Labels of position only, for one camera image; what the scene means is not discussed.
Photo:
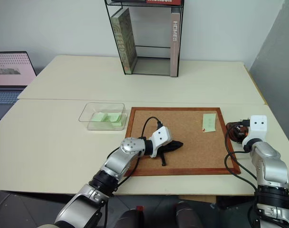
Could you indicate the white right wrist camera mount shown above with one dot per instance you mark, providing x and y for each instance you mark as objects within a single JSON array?
[{"x": 258, "y": 127}]

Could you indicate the green sticky note pad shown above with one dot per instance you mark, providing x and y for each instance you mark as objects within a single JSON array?
[
  {"x": 99, "y": 117},
  {"x": 115, "y": 118}
]

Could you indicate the wood-framed cork board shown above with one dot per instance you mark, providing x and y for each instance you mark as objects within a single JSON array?
[{"x": 187, "y": 154}]

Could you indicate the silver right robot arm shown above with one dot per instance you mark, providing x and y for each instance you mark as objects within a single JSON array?
[{"x": 268, "y": 166}]

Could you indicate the open grey laptop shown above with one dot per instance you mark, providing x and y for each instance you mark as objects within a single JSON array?
[{"x": 9, "y": 71}]

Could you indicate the red book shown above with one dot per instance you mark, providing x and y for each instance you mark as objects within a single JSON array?
[{"x": 163, "y": 1}]

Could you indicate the small dark brown tray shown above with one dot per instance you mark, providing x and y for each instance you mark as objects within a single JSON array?
[{"x": 237, "y": 133}]

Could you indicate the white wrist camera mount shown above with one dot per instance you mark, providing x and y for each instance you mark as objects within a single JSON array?
[
  {"x": 161, "y": 137},
  {"x": 258, "y": 127}
]

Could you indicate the grey partition panel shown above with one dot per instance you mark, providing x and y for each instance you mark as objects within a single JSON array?
[{"x": 277, "y": 71}]

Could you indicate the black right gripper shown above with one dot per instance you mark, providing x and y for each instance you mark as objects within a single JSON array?
[{"x": 244, "y": 133}]

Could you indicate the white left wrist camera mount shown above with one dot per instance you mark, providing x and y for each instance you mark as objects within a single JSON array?
[{"x": 161, "y": 137}]

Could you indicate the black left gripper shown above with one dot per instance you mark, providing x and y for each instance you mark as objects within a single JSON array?
[{"x": 165, "y": 148}]

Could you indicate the green patterned book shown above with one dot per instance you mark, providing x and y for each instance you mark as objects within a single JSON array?
[{"x": 125, "y": 40}]

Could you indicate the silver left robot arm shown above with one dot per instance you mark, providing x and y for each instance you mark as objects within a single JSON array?
[{"x": 116, "y": 161}]

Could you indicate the grey-brown HOMES book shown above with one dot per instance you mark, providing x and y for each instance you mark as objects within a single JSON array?
[{"x": 175, "y": 47}]

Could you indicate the pale green paper note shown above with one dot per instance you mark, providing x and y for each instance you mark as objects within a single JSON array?
[{"x": 209, "y": 121}]

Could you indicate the clear plastic box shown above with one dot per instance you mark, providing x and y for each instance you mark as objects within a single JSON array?
[{"x": 97, "y": 126}]

